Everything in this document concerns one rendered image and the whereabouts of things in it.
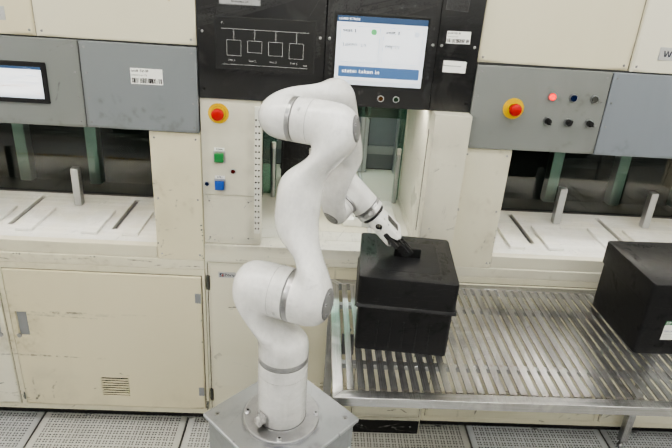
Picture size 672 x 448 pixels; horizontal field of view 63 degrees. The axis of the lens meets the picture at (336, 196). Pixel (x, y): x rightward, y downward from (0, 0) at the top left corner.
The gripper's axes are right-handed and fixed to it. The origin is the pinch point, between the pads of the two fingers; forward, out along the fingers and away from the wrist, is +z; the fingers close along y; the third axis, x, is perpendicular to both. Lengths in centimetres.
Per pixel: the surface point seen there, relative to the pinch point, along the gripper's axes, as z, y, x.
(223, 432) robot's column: -11, -50, 50
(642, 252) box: 57, 17, -54
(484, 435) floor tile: 107, 34, 40
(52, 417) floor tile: -22, 19, 169
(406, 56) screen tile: -41, 28, -35
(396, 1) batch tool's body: -55, 28, -42
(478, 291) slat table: 41.4, 25.3, -2.4
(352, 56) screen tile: -52, 27, -22
